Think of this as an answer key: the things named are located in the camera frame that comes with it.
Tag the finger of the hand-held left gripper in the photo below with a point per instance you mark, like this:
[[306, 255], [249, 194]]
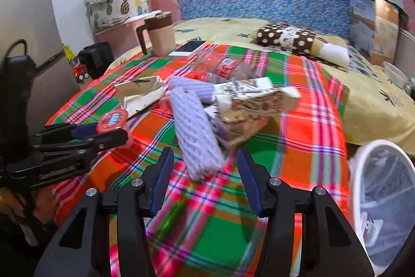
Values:
[[82, 132], [107, 139]]

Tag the pink plastic tub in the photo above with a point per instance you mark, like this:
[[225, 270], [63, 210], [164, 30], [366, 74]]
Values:
[[113, 33]]

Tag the white power bank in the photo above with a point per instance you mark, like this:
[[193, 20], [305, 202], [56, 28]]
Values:
[[188, 48]]

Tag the red round small container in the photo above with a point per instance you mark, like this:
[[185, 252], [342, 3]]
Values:
[[113, 119]]

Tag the white foam net sleeve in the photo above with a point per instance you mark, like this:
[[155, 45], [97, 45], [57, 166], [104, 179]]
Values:
[[194, 134], [197, 87]]

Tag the colourful plaid cloth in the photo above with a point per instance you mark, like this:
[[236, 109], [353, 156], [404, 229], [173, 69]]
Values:
[[291, 140]]

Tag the clear plastic bottle red label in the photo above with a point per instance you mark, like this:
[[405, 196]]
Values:
[[227, 67]]

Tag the silver refrigerator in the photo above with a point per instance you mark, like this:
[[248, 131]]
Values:
[[29, 11]]

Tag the white bowl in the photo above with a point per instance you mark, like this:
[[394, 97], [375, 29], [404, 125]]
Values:
[[395, 74]]

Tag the pineapple print storage bag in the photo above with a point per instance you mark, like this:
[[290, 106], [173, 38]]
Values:
[[123, 7]]

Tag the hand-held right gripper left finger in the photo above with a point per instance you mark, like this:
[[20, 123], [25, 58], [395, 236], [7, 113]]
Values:
[[160, 186]]

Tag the white trash bin with liner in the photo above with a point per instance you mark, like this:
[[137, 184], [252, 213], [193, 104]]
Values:
[[382, 186]]

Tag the brown polka dot pillow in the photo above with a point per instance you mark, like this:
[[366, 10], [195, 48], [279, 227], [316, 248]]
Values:
[[285, 37]]

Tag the printed white carton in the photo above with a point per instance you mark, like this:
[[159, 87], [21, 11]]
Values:
[[253, 98]]

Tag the black box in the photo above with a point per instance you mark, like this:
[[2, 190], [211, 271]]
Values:
[[95, 59]]

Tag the white paper wrapper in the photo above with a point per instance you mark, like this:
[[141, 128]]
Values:
[[139, 93]]

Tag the yellow packet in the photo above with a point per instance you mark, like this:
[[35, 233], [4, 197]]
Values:
[[68, 51]]

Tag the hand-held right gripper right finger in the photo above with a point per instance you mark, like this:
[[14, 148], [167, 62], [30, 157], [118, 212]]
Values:
[[251, 183]]

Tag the red small bottles box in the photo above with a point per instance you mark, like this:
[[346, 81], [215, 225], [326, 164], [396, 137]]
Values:
[[78, 72]]

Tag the yellow printed bedsheet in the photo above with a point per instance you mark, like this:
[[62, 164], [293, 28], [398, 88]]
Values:
[[366, 101]]

